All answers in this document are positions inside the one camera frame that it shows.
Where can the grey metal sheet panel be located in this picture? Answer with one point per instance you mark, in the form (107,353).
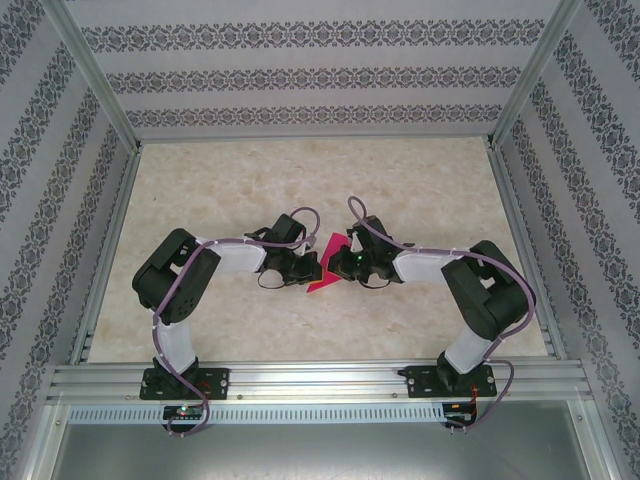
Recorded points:
(320,455)

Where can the pink paper sheet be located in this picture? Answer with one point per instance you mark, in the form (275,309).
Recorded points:
(328,255)

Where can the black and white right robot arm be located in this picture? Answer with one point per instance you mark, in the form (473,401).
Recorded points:
(490,300)

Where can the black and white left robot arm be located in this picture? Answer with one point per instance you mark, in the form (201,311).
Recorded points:
(165,280)

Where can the short aluminium frame strut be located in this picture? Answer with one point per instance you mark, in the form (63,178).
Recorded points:
(42,445)
(597,445)

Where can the aluminium mounting rail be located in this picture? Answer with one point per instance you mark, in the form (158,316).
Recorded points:
(320,382)

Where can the aluminium side rail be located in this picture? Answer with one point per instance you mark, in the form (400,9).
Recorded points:
(509,200)
(122,200)

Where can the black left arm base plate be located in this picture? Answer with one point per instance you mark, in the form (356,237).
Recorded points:
(220,382)

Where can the thin aluminium back rail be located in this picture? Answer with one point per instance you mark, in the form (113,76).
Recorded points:
(315,136)

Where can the aluminium frame post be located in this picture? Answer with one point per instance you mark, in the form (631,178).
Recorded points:
(94,70)
(534,70)

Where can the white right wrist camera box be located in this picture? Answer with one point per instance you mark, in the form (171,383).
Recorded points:
(356,242)

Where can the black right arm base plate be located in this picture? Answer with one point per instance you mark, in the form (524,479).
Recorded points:
(417,382)

